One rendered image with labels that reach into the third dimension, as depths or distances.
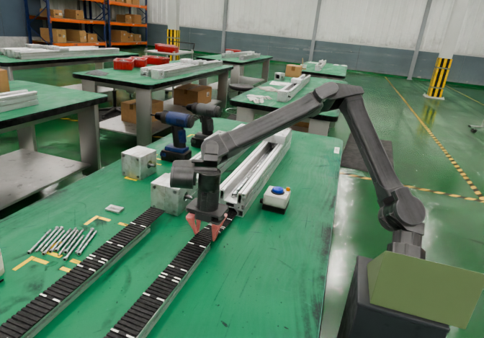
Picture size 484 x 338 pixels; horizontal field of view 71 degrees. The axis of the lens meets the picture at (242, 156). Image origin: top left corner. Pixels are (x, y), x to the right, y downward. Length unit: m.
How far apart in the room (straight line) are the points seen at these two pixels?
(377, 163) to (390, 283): 0.31
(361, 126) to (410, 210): 0.26
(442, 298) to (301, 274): 0.31
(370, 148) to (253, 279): 0.47
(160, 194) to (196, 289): 0.37
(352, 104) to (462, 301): 0.54
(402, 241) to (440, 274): 0.12
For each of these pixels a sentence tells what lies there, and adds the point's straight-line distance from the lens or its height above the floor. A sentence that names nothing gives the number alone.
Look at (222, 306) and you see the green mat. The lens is 0.82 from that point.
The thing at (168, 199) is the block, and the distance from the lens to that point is 1.10.
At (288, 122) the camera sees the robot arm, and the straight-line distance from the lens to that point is 0.95.
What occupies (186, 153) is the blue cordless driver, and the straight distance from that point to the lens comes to 1.49.
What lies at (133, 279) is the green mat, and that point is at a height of 0.78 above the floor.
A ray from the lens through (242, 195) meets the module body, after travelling 1.09.
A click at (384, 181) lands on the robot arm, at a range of 0.97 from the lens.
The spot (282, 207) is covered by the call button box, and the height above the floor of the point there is 0.81.
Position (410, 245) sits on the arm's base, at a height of 0.90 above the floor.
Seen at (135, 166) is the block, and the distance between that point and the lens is 1.34.
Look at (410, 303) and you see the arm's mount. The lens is 0.92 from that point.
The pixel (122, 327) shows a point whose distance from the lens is 0.74.
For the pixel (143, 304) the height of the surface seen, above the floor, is 0.81.
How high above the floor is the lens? 1.36
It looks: 21 degrees down
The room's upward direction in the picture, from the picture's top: 6 degrees clockwise
